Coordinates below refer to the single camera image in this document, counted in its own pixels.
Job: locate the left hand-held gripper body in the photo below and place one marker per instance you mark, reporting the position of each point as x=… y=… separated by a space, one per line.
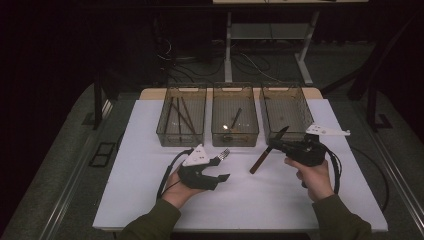
x=195 y=178

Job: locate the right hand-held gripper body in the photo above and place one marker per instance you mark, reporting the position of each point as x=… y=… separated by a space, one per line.
x=308 y=153

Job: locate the clear brown plastic bin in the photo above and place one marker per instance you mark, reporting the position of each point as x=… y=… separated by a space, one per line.
x=220 y=113
x=286 y=110
x=200 y=113

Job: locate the steel spoon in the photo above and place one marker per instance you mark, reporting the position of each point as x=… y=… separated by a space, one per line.
x=236 y=116

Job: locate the dark brown chopstick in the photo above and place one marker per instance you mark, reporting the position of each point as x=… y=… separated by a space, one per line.
x=179 y=116
x=188 y=113
x=185 y=118
x=168 y=116

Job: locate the person's left hand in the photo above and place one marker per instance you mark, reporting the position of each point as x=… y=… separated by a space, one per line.
x=178 y=193

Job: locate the person's right hand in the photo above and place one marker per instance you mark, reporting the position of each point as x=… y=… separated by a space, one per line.
x=315 y=181

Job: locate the white table mat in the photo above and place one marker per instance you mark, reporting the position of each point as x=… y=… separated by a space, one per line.
x=253 y=213

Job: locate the black metal stand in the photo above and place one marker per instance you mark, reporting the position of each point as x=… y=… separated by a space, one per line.
x=371 y=83
x=97 y=100

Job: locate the aluminium rail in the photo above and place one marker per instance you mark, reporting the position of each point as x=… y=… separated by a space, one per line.
x=78 y=166
x=396 y=173

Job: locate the white metal desk frame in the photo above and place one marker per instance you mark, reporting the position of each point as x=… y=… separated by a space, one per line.
x=228 y=50

